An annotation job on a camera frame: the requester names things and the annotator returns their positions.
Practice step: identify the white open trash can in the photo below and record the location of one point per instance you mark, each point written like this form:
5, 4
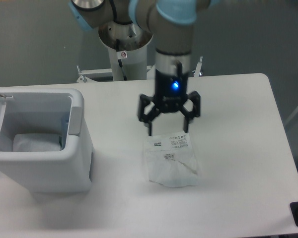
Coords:
42, 111

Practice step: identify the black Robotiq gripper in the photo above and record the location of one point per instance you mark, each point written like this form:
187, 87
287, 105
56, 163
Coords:
171, 94

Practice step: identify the clear plastic water bottle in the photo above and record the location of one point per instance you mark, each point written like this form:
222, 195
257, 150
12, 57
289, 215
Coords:
65, 124

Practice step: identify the clear plastic packaging bag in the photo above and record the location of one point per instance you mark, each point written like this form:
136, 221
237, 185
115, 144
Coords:
170, 160

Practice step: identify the white pedestal base frame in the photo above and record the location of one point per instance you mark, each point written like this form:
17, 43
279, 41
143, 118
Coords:
106, 75

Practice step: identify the white paper in trash can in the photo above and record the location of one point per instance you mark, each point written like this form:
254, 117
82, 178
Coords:
36, 142

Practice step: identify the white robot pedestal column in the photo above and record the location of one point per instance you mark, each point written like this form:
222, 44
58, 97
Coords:
126, 57

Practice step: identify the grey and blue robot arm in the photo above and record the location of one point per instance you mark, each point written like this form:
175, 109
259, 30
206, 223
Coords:
171, 22

